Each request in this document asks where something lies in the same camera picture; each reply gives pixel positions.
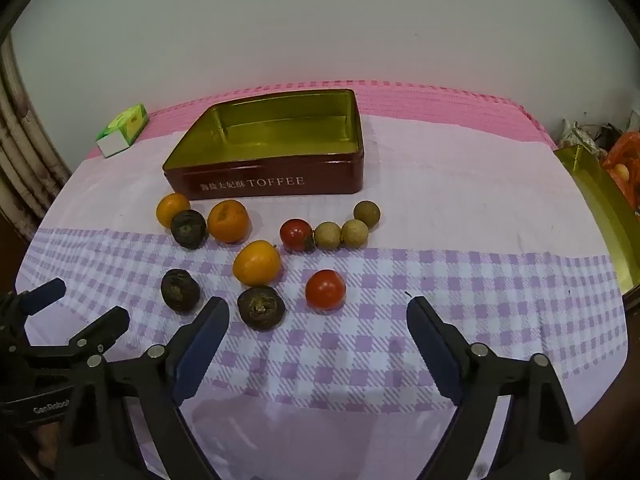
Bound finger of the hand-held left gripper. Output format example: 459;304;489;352
25;305;131;366
10;278;67;317

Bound person's left forearm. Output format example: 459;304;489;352
27;417;68;468

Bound red gold tin box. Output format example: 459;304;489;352
162;89;365;202

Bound blemished orange tangerine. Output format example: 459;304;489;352
207;200;250;244

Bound green white paper box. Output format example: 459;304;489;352
96;103;150;159

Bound white crumpled wrapper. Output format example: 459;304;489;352
557;119;608;158

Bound red cherry tomato with stem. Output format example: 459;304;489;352
279;218;315;252

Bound dark greenish longan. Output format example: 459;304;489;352
353;200;382;229

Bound orange plastic bag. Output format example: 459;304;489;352
600;131;640;211

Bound round orange tangerine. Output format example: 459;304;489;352
156;193;192;229

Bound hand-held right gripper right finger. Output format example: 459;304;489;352
406;296;586;480

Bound gold tin lid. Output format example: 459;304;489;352
552;144;640;306

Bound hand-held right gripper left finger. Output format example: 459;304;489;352
57;296;231;480

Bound bamboo furniture frame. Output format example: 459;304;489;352
0;30;71;241

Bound smooth oval orange tangerine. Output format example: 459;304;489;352
232;240;282;285

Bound tan longan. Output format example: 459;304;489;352
314;222;343;251
340;219;370;249

